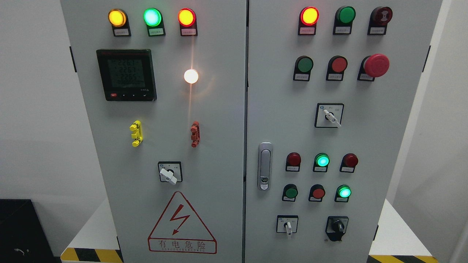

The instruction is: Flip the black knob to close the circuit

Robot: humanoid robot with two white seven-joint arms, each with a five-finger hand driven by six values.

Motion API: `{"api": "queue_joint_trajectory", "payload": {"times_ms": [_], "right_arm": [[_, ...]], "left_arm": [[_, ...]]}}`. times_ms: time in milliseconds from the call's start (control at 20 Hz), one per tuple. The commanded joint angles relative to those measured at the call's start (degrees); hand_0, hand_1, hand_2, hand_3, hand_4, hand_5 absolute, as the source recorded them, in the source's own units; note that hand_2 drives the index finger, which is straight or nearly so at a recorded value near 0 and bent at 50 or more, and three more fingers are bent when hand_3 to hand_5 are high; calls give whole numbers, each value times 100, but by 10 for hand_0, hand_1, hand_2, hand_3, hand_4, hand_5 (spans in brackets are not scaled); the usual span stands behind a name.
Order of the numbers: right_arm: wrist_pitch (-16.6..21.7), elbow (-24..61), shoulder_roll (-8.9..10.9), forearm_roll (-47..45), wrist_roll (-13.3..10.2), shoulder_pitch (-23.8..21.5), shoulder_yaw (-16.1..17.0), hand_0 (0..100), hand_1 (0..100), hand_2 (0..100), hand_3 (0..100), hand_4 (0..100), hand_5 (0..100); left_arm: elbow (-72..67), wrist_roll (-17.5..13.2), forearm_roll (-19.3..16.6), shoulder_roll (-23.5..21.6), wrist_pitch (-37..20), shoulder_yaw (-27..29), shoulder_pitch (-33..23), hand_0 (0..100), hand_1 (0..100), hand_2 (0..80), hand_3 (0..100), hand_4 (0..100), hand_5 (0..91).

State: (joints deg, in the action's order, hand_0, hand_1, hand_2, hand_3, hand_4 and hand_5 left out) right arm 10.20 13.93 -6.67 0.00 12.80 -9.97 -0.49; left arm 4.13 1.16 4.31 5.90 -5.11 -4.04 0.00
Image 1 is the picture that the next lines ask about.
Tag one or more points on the black rotary knob switch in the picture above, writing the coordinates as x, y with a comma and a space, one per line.
336, 227

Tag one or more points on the yellow terminal connector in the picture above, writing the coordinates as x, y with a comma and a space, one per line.
136, 134

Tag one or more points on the grey right cabinet door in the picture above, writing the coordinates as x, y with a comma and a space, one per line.
282, 111

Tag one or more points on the green lit lamp middle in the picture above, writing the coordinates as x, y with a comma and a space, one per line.
321, 162

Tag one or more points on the red terminal connector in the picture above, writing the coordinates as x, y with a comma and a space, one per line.
195, 136

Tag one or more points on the red lit lamp top right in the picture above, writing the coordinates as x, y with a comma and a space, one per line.
307, 22

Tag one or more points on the grey cabinet door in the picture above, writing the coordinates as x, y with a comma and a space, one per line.
213, 172
282, 111

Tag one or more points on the white selector switch upper right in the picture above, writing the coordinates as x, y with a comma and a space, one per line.
329, 115

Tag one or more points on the green push button upper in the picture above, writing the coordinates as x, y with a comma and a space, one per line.
302, 68

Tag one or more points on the black digital power meter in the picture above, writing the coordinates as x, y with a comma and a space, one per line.
127, 74

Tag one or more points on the green push button lower left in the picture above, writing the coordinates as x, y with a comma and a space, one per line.
290, 193

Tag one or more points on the red push button lower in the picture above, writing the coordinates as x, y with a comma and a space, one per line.
317, 193

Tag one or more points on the dark red lamp middle left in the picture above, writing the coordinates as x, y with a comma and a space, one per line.
293, 162

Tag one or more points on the red lit lamp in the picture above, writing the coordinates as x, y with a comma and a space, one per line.
307, 22
188, 22

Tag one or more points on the yellow indicator lamp top left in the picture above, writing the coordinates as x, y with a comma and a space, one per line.
119, 22

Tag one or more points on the white selector switch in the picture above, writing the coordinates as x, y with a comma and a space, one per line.
329, 115
287, 224

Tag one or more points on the silver door latch handle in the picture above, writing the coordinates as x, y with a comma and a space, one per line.
264, 165

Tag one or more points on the red emergency stop mushroom button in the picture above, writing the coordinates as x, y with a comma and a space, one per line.
373, 66

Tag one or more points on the red push button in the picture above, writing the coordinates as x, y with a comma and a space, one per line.
317, 193
336, 68

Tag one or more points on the red lit lamp top left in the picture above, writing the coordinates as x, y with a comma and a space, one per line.
188, 22

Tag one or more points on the grey left cabinet door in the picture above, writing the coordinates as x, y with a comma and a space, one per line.
213, 172

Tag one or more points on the green push button lower right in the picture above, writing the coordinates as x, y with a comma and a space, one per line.
343, 193

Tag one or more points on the red lamp middle right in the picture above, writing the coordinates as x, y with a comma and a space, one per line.
349, 163

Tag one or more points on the black box lower left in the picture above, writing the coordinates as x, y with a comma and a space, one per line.
22, 238

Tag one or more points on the dark red buzzer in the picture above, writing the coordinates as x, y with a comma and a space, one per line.
379, 19

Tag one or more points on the white lit indicator lamp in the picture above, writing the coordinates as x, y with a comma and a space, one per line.
191, 76

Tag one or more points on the red electric hazard warning sticker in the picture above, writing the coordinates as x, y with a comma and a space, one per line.
180, 229

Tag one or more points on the green indicator lamp top left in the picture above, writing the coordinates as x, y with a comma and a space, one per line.
154, 22

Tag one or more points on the green push button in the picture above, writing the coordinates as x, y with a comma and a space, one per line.
290, 193
302, 68
343, 193

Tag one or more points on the red push button upper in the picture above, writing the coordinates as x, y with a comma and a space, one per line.
336, 68

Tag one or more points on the white selector switch left door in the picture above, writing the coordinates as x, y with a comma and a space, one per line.
170, 172

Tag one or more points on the white selector switch lower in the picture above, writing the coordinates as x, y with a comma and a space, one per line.
287, 224

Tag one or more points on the green lamp top right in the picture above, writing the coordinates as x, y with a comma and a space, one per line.
343, 22

